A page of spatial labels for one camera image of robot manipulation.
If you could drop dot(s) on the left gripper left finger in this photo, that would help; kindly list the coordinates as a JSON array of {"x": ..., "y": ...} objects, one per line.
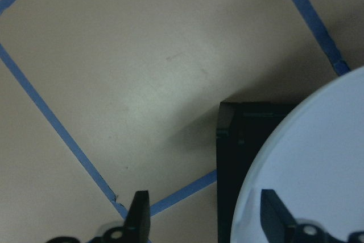
[{"x": 136, "y": 227}]

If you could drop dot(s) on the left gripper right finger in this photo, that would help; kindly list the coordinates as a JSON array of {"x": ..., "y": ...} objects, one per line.
[{"x": 279, "y": 225}]

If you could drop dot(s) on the blue plate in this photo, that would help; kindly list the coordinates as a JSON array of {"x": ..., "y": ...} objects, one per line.
[{"x": 314, "y": 162}]

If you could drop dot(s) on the black dish rack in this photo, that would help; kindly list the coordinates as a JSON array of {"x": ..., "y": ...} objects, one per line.
[{"x": 242, "y": 129}]

